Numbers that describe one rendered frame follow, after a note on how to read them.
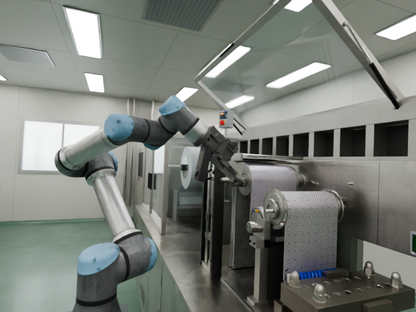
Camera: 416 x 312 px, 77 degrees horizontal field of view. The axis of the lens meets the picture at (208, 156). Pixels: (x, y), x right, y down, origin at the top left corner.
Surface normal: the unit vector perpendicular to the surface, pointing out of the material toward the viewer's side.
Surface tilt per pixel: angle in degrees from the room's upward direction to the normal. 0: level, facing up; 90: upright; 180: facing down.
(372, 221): 90
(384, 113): 90
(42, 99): 90
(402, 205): 90
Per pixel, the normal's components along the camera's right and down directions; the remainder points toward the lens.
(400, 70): -0.94, -0.04
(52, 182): 0.35, 0.00
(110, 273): 0.81, 0.02
